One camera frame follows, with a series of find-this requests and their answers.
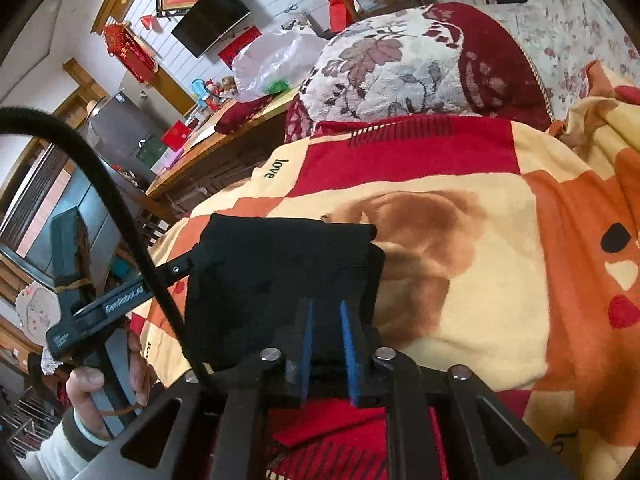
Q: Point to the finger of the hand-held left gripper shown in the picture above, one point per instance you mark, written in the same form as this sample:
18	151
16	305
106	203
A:
175	269

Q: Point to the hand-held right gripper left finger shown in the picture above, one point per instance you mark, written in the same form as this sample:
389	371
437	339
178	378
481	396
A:
306	350

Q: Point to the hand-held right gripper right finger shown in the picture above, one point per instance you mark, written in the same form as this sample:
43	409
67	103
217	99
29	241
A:
350	355

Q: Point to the black pants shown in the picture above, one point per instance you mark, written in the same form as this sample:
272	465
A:
280	270

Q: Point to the person's left hand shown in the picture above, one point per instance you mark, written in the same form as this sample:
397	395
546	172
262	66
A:
82	390

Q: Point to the round lace doily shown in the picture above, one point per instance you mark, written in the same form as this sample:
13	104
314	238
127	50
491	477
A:
37	315

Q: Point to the grey top wooden dining table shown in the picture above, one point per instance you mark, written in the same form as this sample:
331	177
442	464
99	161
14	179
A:
95	200

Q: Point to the wooden sideboard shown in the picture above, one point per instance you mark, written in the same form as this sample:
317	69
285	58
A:
210	170

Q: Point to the dark green gift box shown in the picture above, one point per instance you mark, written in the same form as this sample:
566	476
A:
151	152

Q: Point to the printed orange and red blanket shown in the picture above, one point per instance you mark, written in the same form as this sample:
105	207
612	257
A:
475	310

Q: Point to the red gift box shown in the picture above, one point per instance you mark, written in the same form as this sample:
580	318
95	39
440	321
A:
176	136

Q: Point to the white paper sheet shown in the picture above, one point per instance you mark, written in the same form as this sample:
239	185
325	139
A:
205	137

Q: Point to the silver refrigerator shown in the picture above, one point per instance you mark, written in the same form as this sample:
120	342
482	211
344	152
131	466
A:
120	130

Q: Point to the dark red cloth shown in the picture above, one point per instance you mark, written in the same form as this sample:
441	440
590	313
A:
240	115

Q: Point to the blue bottle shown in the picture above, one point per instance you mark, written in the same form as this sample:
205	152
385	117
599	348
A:
200	91

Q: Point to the brown plush toy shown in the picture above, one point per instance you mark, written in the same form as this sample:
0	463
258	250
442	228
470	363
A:
228	85

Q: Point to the red hanging decoration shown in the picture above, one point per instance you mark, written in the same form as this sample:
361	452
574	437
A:
130	50

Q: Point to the clear plastic bag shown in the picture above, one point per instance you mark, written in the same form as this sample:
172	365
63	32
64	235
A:
280	60

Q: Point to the red floral sofa cushion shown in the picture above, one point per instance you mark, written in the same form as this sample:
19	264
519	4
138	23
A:
390	60

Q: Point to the red paper bag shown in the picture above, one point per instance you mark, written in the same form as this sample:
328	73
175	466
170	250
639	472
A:
338	14

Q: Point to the floral sofa cover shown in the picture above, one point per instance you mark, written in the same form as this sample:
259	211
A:
565	25

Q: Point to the red wall poster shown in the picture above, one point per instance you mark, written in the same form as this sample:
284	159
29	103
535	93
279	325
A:
240	45

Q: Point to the black wall television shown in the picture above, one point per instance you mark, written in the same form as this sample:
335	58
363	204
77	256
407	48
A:
210	20

